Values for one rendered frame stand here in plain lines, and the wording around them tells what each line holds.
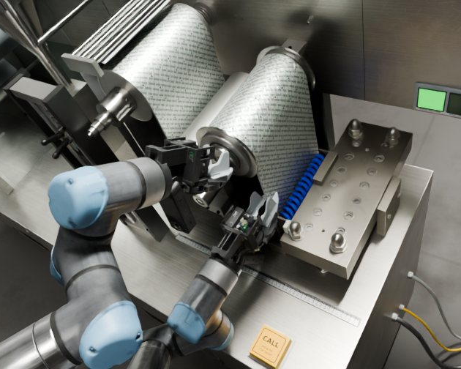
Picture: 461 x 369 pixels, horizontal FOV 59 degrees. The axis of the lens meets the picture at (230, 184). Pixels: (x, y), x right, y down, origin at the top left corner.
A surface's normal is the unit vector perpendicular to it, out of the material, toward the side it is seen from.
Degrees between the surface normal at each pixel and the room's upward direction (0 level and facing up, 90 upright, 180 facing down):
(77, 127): 90
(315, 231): 0
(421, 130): 0
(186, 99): 92
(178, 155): 90
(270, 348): 0
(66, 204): 50
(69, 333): 29
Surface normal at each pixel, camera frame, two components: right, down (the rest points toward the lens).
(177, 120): 0.81, 0.31
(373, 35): -0.52, 0.75
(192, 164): -0.57, 0.19
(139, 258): -0.27, -0.59
